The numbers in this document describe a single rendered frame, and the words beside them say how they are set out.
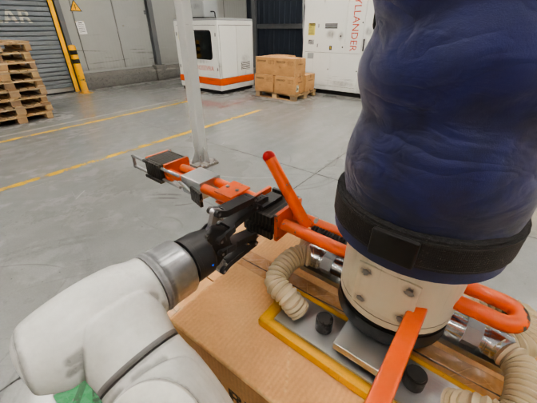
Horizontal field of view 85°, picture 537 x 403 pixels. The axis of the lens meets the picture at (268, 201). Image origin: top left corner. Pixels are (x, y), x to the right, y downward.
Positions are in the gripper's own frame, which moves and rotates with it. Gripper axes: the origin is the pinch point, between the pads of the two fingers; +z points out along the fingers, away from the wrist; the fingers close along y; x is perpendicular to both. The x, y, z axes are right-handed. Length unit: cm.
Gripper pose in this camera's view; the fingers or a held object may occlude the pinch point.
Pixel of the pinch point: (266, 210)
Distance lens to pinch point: 59.2
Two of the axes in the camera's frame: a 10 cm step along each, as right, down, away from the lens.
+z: 6.3, -3.8, 6.8
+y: -0.1, 8.7, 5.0
